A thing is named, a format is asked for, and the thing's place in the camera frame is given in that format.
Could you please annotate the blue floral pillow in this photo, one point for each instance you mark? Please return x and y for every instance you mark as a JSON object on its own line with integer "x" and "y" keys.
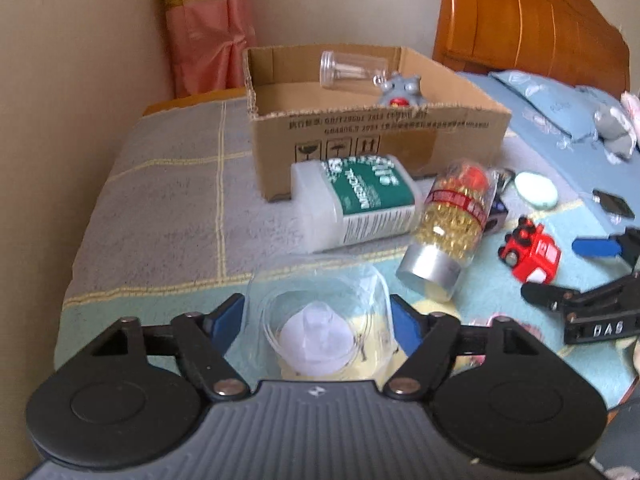
{"x": 540, "y": 102}

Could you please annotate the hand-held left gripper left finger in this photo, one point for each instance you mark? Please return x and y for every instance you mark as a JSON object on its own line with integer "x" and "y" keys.
{"x": 227, "y": 320}

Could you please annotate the white bottle green label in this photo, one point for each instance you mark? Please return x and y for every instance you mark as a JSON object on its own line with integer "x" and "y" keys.
{"x": 370, "y": 200}

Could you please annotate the red toy fire truck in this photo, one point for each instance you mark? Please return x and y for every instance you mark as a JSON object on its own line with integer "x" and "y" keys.
{"x": 532, "y": 252}

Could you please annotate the capsule bottle silver cap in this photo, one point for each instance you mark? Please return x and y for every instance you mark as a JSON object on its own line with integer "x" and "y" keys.
{"x": 445, "y": 225}

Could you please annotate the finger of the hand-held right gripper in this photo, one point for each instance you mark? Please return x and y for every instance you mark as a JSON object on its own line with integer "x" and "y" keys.
{"x": 595, "y": 247}
{"x": 545, "y": 294}

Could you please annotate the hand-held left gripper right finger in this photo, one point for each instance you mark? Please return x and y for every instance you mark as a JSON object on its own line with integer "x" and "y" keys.
{"x": 406, "y": 327}

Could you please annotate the orange wooden bed rail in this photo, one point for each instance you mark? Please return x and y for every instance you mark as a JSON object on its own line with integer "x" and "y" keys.
{"x": 190, "y": 100}

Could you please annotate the blue floral quilt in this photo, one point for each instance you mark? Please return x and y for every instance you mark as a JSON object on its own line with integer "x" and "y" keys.
{"x": 575, "y": 170}

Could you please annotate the clear plastic jar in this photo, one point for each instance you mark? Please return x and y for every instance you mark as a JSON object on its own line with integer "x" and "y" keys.
{"x": 350, "y": 72}

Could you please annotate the clear plastic container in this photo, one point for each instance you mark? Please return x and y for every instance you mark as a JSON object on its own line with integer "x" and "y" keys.
{"x": 300, "y": 280}

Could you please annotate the wooden headboard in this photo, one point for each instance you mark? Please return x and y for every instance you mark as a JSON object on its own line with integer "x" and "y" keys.
{"x": 520, "y": 15}

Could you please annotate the pink curtain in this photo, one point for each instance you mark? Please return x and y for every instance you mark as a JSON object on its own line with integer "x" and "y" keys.
{"x": 205, "y": 30}

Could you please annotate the cardboard box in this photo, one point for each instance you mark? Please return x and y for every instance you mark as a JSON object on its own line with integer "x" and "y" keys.
{"x": 400, "y": 145}

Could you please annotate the black phone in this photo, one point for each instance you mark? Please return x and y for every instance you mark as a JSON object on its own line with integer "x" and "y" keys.
{"x": 614, "y": 204}

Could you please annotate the grey toy figure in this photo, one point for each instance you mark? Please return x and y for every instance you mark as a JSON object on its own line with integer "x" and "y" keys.
{"x": 397, "y": 89}

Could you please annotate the grey plush toy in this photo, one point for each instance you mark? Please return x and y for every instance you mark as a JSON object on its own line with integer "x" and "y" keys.
{"x": 616, "y": 132}

